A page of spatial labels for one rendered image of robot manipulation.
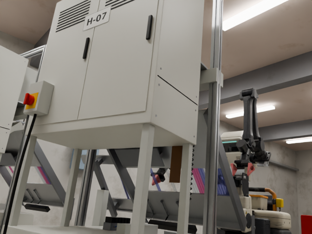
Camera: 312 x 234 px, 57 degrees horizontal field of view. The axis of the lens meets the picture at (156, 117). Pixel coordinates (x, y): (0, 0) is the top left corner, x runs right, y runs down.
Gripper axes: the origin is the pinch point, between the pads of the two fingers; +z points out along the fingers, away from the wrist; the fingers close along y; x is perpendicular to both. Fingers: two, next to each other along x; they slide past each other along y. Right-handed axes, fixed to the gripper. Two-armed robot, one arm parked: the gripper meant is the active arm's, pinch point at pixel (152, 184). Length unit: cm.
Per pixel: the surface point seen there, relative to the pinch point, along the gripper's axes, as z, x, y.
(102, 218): 35.3, 0.6, -21.7
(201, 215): 21, 2, 46
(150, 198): 21.2, -7.2, 13.6
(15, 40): -169, -132, -312
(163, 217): 24.1, 5.4, 19.6
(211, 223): 56, -34, 75
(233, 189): 22, -20, 71
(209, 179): 43, -45, 73
